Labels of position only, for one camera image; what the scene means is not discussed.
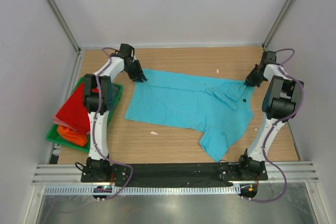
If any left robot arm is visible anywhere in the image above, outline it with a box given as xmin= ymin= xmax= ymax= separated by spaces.
xmin=80 ymin=44 xmax=147 ymax=183

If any green plastic bin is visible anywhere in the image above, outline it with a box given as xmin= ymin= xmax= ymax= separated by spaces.
xmin=46 ymin=83 xmax=123 ymax=153

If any grey t shirt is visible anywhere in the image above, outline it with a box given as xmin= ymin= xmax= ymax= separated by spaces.
xmin=112 ymin=83 xmax=123 ymax=108

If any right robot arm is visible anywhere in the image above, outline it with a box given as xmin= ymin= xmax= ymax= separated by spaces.
xmin=237 ymin=48 xmax=305 ymax=180

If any white slotted cable duct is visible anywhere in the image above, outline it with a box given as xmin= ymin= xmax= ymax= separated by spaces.
xmin=44 ymin=184 xmax=240 ymax=196

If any pink t shirt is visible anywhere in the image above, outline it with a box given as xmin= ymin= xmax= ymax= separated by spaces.
xmin=52 ymin=114 xmax=67 ymax=127

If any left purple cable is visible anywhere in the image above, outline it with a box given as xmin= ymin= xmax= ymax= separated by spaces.
xmin=94 ymin=47 xmax=134 ymax=200

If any red t shirt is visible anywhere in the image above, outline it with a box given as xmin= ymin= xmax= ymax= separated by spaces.
xmin=56 ymin=80 xmax=90 ymax=134

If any turquoise t shirt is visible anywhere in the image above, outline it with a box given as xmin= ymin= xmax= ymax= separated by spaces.
xmin=125 ymin=69 xmax=254 ymax=162

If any orange t shirt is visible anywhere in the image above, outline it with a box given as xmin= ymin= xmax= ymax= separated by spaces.
xmin=57 ymin=125 xmax=88 ymax=147

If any aluminium frame rail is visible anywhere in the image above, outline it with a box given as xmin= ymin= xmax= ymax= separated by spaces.
xmin=31 ymin=164 xmax=82 ymax=185

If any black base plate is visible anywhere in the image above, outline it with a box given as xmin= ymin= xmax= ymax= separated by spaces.
xmin=81 ymin=163 xmax=268 ymax=188

